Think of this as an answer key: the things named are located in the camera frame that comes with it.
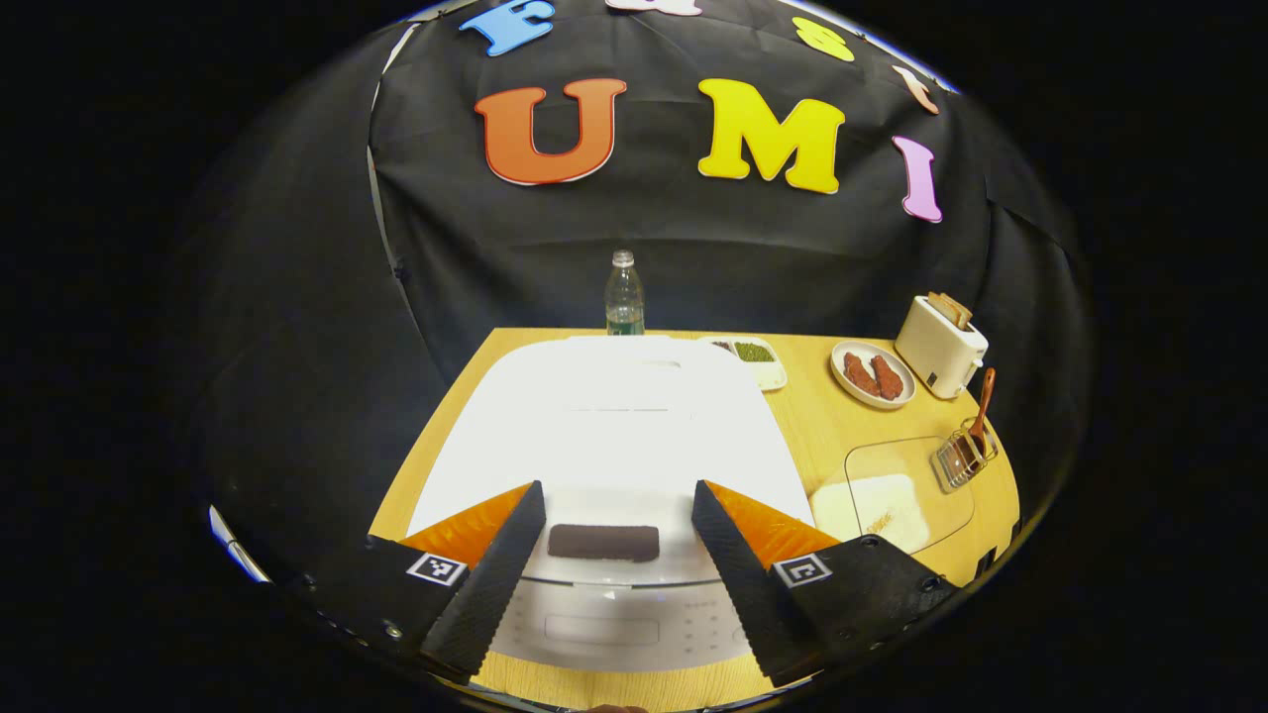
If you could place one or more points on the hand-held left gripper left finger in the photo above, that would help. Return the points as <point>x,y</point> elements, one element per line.
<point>490,584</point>

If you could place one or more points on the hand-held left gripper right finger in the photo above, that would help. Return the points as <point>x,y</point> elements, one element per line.
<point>738,579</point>

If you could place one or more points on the white rice container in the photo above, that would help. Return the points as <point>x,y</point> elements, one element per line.
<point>882,510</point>

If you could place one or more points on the white rice cooker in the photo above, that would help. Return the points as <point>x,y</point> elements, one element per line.
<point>614,426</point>

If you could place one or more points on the brown wooden spoon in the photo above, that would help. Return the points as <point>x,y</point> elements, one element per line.
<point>983,406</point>

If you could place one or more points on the white divided bean dish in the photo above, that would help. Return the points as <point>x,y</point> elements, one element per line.
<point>768,368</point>

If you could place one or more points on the white round plate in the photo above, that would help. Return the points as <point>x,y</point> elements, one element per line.
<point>852,391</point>

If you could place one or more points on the brown meat piece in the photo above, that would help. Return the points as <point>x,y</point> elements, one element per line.
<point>860,374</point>
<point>888,378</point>

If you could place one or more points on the small black object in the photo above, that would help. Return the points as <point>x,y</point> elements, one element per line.
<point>987,561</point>

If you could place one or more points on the clear plastic water bottle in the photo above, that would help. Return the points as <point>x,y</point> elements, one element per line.
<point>624,302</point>

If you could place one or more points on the white toaster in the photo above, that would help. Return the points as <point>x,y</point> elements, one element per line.
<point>936,352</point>

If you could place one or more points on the black backdrop cloth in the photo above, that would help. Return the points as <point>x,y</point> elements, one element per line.
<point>495,257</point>

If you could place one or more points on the toasted bread slice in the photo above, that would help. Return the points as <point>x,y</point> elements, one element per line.
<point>946,313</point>
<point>961,307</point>

